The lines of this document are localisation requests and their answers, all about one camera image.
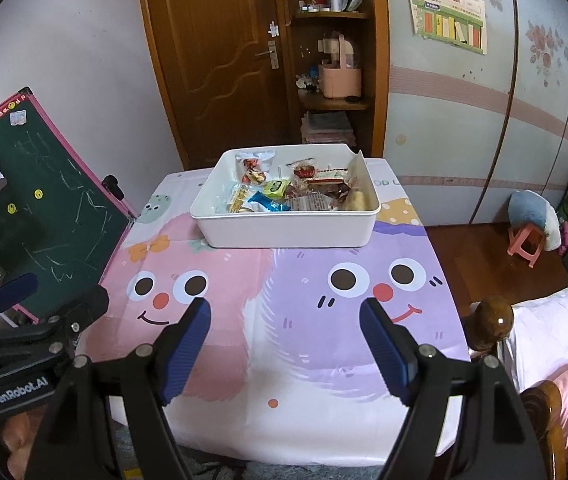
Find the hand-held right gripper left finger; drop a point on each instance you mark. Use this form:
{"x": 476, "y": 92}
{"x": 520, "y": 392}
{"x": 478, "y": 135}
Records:
{"x": 184, "y": 350}

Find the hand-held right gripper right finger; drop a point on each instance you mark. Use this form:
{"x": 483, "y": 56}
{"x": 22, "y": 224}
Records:
{"x": 389, "y": 350}

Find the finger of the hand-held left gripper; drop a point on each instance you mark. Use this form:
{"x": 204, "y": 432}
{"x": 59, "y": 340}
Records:
{"x": 84, "y": 307}
{"x": 14, "y": 292}

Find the yellow pastry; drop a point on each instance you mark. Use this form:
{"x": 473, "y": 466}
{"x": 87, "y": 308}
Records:
{"x": 356, "y": 200}

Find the white plastic bin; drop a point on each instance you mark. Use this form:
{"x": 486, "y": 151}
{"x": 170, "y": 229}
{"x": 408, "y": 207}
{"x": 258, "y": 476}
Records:
{"x": 284, "y": 232}

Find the yellow snack packet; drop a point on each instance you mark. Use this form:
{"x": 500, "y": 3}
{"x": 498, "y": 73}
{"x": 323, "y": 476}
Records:
{"x": 239, "y": 200}

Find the clear printed snack packet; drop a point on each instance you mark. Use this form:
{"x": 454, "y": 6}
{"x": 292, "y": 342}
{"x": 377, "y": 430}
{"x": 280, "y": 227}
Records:
{"x": 309, "y": 203}

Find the blue snack packet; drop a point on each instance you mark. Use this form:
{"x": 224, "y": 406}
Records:
{"x": 266, "y": 202}

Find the dark red foil packet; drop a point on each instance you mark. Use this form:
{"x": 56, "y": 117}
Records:
{"x": 331, "y": 190}

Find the white green biscuit packet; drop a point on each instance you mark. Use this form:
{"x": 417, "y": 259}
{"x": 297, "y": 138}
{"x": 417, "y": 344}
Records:
{"x": 331, "y": 176}

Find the green white snack packet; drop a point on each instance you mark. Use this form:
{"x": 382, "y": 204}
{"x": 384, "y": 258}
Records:
{"x": 276, "y": 187}

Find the red white snack packet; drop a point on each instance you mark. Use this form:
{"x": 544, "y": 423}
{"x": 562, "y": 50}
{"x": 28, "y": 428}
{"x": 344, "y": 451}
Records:
{"x": 254, "y": 170}

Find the clear nut candy packet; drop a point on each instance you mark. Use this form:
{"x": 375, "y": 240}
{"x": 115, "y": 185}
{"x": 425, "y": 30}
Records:
{"x": 304, "y": 171}

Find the pink framed chalkboard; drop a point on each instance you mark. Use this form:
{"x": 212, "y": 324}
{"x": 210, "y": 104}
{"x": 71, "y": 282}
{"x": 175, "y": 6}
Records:
{"x": 49, "y": 210}

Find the cartoon printed tablecloth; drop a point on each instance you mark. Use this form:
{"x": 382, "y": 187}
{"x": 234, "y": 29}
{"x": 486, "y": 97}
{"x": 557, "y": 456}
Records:
{"x": 289, "y": 310}

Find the black chalkboard clamp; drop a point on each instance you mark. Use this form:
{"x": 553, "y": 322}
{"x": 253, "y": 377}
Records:
{"x": 113, "y": 187}

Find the grey shaggy rug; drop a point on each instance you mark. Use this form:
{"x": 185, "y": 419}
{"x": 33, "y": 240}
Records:
{"x": 274, "y": 470}

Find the white pillow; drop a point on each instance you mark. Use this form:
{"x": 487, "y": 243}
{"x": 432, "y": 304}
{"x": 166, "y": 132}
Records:
{"x": 549, "y": 330}

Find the pink plastic stool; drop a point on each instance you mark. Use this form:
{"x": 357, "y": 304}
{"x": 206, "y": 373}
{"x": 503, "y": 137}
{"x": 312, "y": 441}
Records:
{"x": 526, "y": 245}

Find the blue plush pillow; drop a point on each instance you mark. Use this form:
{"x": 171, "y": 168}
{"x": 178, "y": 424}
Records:
{"x": 526, "y": 210}

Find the stack of folded cloths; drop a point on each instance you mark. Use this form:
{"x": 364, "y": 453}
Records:
{"x": 326, "y": 127}

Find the floral sliding wardrobe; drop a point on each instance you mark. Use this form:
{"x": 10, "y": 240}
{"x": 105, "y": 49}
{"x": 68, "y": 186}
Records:
{"x": 489, "y": 135}

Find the pink storage basket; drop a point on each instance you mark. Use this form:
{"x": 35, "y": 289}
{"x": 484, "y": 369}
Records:
{"x": 339, "y": 82}

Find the wooden door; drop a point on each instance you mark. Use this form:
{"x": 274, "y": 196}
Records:
{"x": 204, "y": 60}

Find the small plush toy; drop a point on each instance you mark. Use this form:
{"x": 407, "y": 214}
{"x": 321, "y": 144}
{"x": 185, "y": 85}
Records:
{"x": 308, "y": 82}

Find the wooden corner shelf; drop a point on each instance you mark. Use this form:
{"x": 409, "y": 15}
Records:
{"x": 374, "y": 60}

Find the wooden bed post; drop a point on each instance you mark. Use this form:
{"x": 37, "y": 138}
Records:
{"x": 494, "y": 322}

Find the wooden bed frame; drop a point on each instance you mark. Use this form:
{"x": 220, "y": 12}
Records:
{"x": 546, "y": 420}

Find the wall poster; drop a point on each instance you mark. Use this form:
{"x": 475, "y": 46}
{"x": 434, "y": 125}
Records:
{"x": 444, "y": 15}

